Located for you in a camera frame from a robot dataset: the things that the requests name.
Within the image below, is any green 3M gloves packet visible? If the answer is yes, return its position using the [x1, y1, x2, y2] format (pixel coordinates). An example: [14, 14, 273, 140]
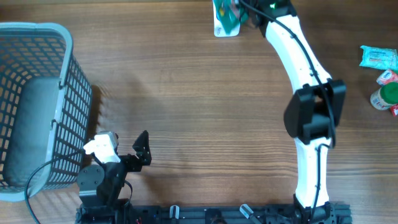
[213, 0, 248, 37]

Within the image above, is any green lid jar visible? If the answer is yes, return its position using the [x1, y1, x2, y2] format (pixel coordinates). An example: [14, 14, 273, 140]
[370, 82, 398, 110]

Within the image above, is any red stick sachet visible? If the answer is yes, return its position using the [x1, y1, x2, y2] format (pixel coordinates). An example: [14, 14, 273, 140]
[390, 105, 398, 117]

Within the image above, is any red white small packet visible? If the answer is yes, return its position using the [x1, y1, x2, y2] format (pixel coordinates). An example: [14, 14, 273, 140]
[376, 69, 398, 86]

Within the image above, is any teal snack packet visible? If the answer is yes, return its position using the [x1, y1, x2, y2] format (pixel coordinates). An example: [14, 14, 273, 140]
[359, 45, 397, 70]

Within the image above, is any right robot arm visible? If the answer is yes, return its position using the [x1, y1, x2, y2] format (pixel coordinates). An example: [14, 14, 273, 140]
[240, 1, 346, 220]

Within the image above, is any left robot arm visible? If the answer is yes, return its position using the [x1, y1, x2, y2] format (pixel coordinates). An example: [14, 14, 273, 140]
[75, 130, 152, 224]

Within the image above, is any white barcode scanner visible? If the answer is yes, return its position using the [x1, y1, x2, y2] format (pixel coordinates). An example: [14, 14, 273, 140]
[213, 0, 240, 37]

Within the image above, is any grey plastic mesh basket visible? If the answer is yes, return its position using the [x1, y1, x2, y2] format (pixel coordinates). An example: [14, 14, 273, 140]
[1, 22, 93, 202]

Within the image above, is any black left camera cable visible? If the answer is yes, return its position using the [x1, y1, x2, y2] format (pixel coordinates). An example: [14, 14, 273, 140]
[24, 149, 86, 224]

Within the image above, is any black camera cable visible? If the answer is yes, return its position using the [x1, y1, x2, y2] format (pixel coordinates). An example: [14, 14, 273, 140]
[238, 0, 337, 218]
[24, 149, 86, 224]

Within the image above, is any black right camera cable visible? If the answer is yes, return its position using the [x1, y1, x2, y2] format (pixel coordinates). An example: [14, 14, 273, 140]
[238, 0, 337, 218]

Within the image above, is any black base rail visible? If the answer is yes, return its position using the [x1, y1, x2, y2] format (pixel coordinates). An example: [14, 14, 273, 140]
[75, 203, 353, 224]

